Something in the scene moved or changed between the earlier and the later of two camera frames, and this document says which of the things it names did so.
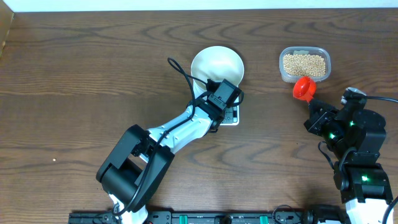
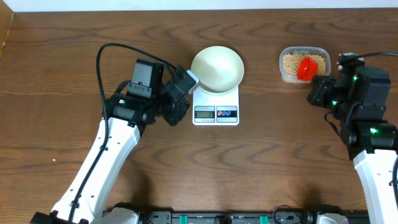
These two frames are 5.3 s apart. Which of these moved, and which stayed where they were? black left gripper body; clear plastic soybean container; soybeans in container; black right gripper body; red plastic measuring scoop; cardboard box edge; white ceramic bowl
Moved: red plastic measuring scoop; black right gripper body; black left gripper body
Stayed: soybeans in container; white ceramic bowl; clear plastic soybean container; cardboard box edge
